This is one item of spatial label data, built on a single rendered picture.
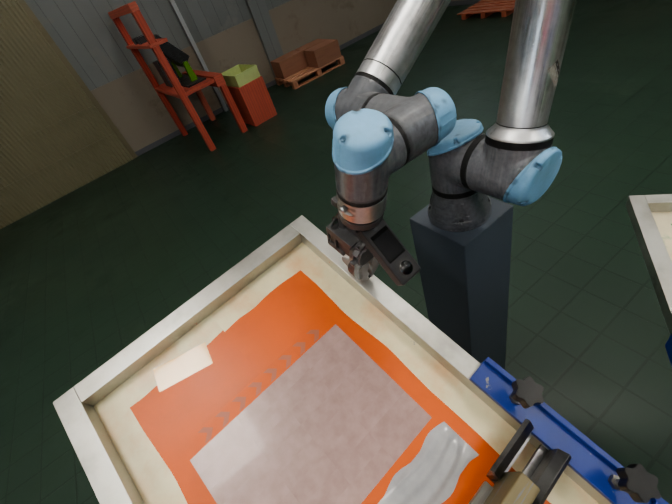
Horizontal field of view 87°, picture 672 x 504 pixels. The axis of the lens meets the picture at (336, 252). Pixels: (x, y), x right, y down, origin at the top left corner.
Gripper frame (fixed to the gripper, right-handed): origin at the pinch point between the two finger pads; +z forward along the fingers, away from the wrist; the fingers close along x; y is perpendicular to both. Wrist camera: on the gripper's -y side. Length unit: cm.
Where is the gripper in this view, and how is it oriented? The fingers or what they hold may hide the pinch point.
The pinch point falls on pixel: (368, 277)
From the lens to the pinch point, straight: 72.0
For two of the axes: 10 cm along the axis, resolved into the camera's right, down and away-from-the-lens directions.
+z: 0.5, 5.4, 8.4
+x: -7.2, 6.0, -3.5
